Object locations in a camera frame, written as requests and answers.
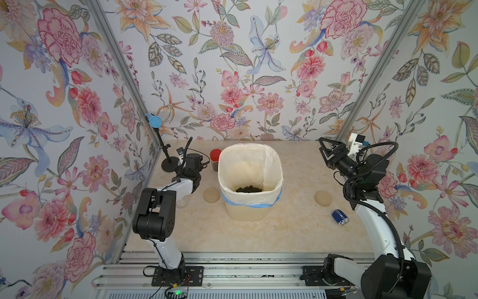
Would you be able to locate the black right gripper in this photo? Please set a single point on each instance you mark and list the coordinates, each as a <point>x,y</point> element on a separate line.
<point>342,155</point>

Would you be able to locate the beige jar lid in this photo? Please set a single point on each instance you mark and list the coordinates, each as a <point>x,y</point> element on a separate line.
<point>323,198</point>
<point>211,195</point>

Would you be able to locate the cream trash bin with liner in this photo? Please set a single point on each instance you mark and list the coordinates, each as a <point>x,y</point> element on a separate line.
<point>251,180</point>

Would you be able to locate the red lid tea jar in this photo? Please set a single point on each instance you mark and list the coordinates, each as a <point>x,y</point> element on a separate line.
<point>214,158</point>

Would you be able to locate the clear glass tea jar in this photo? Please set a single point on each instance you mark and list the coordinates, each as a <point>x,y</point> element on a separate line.
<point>182,203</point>

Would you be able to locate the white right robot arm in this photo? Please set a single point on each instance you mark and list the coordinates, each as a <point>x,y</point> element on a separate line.
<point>395,273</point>

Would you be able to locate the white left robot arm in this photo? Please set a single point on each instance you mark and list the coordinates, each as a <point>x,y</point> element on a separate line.
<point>155,217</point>

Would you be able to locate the black round-base stand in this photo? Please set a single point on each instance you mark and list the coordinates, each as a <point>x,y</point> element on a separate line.
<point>169,163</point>

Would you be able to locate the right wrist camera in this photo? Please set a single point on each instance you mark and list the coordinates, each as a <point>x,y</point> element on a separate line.
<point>355,143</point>

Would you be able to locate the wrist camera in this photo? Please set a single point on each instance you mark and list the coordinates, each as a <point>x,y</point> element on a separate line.
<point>181,155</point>
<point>355,143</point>

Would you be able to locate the aluminium corner post right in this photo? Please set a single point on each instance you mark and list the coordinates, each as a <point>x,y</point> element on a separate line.
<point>409,14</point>

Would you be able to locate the aluminium corner post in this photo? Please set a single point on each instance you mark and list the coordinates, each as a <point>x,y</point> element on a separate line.
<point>409,14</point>
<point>105,29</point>

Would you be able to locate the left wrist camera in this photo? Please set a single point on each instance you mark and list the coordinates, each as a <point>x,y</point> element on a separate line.
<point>181,155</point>

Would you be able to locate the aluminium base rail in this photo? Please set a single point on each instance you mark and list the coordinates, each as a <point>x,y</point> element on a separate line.
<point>245,264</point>

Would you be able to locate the aluminium corner post left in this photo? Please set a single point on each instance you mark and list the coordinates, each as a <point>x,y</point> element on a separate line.
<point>105,29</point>

